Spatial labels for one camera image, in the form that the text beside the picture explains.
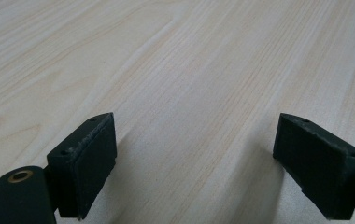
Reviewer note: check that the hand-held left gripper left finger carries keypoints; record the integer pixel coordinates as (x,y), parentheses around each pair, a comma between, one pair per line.
(82,168)

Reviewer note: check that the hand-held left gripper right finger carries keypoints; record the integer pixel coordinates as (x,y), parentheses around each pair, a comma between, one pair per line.
(315,161)

